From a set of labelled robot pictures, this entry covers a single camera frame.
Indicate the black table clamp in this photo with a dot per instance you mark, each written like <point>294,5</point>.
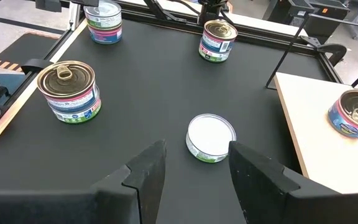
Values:
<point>332,49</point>
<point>34,66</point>

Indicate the black floor mat orange stripes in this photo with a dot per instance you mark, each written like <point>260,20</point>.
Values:
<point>26,49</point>

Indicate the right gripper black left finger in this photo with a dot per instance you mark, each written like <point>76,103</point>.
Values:
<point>129,199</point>

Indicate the black equipment case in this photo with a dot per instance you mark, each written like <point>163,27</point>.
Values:
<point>322,18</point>

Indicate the black diagonal frame strut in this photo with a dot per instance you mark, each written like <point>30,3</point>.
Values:
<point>158,9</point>

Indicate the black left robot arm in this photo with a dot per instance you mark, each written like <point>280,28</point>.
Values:
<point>209,12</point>

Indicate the silver aluminium post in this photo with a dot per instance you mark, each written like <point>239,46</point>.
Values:
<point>75,15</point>

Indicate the wooden shelf board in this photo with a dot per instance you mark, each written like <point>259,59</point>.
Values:
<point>319,149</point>

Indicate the black aluminium table frame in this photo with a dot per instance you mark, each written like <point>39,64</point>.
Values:
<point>259,38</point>

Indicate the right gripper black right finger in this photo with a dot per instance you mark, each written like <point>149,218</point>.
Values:
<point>266,199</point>

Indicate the black metal shelf bracket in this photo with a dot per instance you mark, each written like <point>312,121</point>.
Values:
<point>287,53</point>

